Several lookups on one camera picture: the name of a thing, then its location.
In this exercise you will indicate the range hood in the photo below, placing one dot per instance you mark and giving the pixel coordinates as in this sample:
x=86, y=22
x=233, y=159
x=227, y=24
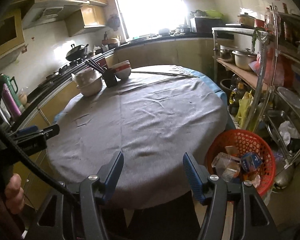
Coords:
x=37, y=12

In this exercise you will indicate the red plastic trash basket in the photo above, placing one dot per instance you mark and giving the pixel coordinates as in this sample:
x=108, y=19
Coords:
x=219, y=162

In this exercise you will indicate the red white stacked bowls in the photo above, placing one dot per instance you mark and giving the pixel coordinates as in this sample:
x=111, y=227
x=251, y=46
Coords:
x=122, y=70

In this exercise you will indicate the person's left hand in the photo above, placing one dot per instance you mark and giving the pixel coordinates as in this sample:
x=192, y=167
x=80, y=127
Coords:
x=14, y=195

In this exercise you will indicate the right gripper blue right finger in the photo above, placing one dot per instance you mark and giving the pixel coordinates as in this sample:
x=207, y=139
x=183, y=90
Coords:
x=250, y=220

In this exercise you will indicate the blue white carton box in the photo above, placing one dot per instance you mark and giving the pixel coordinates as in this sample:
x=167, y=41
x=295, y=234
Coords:
x=250, y=162

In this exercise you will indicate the metal storage rack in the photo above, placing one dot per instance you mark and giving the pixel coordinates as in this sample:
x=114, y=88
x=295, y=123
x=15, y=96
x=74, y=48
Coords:
x=264, y=82

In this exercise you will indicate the steel pot on rack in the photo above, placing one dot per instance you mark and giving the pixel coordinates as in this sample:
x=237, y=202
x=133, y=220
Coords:
x=243, y=58

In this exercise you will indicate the green thermos jug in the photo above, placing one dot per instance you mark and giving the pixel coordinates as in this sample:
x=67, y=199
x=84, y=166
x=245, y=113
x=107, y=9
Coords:
x=13, y=87

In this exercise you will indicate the purple thermos bottle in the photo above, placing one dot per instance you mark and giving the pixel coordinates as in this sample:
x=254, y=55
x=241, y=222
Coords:
x=10, y=103

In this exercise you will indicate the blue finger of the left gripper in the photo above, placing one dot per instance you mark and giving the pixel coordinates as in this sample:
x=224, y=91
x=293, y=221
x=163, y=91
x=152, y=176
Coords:
x=28, y=130
x=51, y=131

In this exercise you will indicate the grey tablecloth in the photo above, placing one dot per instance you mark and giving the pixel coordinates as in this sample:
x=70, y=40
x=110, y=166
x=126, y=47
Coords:
x=153, y=120

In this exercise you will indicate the yellow plastic bag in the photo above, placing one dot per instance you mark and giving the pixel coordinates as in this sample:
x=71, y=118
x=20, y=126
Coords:
x=243, y=110

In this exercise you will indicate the black chopstick holder cup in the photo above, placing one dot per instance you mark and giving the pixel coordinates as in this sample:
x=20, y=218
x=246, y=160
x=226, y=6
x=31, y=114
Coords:
x=109, y=77

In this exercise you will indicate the black wok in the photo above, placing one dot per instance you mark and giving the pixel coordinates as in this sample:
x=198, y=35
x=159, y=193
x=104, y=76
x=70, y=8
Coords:
x=77, y=52

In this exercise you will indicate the white covered bowl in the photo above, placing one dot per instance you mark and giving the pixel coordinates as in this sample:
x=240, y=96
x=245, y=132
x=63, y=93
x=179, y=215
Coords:
x=88, y=81

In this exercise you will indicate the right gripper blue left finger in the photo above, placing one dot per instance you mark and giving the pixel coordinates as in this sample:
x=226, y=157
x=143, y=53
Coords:
x=79, y=217

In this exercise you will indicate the microwave oven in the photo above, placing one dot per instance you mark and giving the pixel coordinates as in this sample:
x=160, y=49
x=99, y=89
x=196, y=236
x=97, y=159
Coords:
x=205, y=24

